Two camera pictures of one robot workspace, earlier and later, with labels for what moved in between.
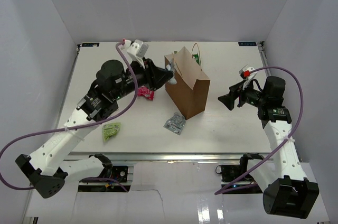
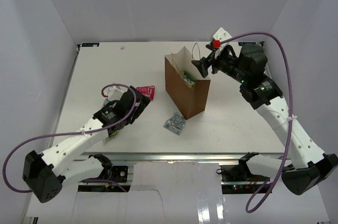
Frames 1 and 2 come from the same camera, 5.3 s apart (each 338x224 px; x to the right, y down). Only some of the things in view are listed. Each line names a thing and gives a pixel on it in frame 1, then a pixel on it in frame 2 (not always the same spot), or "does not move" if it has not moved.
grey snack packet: [176, 123] does not move
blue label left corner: [90, 44] does not move
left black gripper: [148, 72] → [144, 101]
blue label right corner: [247, 44] does not move
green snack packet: [197, 58] → [189, 79]
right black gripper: [236, 91] → [201, 64]
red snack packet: [144, 91] does not move
